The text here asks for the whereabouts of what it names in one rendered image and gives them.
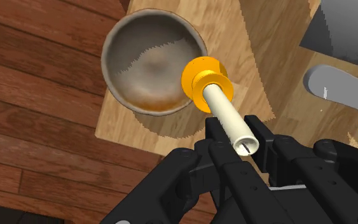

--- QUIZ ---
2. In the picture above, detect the light wooden table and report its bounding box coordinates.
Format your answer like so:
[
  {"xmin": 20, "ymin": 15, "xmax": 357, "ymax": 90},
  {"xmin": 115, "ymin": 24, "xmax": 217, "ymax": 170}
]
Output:
[{"xmin": 95, "ymin": 0, "xmax": 358, "ymax": 187}]

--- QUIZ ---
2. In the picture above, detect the grey brown bowl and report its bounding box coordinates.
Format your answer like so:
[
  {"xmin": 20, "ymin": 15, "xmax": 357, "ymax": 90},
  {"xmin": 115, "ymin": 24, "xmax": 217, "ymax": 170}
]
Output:
[{"xmin": 100, "ymin": 8, "xmax": 209, "ymax": 117}]

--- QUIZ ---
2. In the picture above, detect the white candle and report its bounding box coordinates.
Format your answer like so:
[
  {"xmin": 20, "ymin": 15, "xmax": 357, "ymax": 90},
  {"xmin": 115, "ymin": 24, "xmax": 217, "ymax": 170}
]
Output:
[{"xmin": 181, "ymin": 56, "xmax": 260, "ymax": 157}]

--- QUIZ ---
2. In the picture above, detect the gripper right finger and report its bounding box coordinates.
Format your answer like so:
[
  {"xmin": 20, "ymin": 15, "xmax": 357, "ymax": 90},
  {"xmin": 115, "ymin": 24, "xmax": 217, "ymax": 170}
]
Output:
[{"xmin": 244, "ymin": 115, "xmax": 358, "ymax": 224}]

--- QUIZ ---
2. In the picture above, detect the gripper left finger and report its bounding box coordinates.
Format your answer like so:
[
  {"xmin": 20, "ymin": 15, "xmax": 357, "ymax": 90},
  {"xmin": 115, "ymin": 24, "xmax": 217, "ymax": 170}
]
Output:
[{"xmin": 99, "ymin": 116, "xmax": 295, "ymax": 224}]

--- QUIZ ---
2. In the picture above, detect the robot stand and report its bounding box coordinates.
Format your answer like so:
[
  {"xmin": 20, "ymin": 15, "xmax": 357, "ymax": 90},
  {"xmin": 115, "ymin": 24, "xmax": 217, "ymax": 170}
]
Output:
[{"xmin": 299, "ymin": 0, "xmax": 358, "ymax": 72}]

